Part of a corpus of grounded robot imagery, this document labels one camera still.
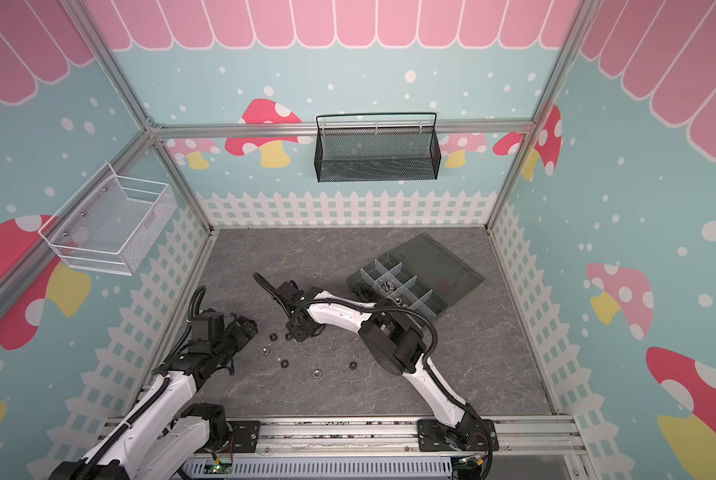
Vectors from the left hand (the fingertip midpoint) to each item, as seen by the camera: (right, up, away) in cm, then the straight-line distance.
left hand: (248, 337), depth 87 cm
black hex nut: (+6, -1, +5) cm, 8 cm away
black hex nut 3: (+10, -8, 0) cm, 13 cm away
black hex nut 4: (+31, -8, -1) cm, 32 cm away
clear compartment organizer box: (+53, +18, +14) cm, 58 cm away
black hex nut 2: (+10, -2, +5) cm, 12 cm away
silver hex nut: (+4, -5, +2) cm, 7 cm away
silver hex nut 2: (+20, -10, -2) cm, 23 cm away
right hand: (+14, +1, +6) cm, 16 cm away
